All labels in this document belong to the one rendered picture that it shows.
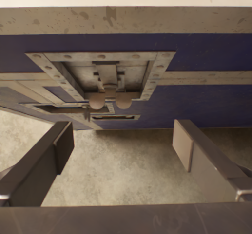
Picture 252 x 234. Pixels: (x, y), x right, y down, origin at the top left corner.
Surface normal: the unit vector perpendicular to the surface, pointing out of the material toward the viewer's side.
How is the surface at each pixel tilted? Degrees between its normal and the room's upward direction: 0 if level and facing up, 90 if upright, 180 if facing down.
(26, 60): 90
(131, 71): 90
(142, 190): 0
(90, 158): 0
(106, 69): 90
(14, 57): 90
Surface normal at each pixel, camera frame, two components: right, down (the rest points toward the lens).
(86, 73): 0.02, 0.98
